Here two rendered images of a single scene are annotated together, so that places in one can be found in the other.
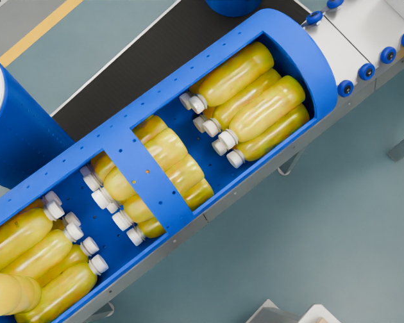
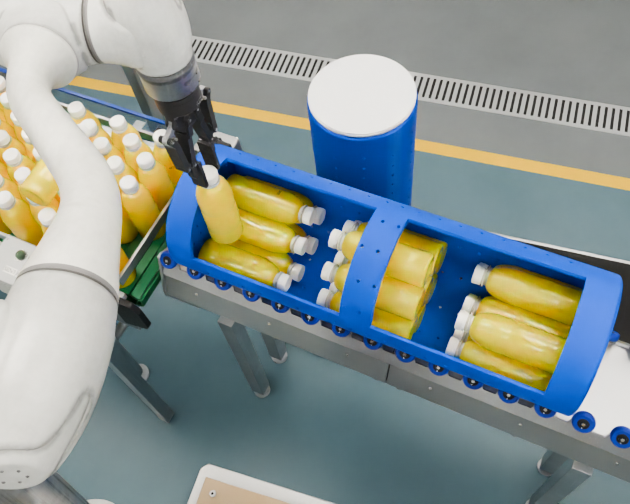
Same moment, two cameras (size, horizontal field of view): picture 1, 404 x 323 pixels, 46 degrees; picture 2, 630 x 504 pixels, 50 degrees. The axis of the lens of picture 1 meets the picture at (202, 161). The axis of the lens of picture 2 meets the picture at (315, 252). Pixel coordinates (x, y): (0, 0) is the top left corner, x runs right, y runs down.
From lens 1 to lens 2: 0.51 m
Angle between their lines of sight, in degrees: 28
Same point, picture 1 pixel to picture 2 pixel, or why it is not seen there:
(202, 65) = (510, 246)
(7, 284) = (225, 195)
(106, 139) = (387, 207)
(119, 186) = (354, 242)
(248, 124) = (488, 326)
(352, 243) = not seen: outside the picture
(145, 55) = not seen: hidden behind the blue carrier
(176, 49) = not seen: hidden behind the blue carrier
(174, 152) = (413, 270)
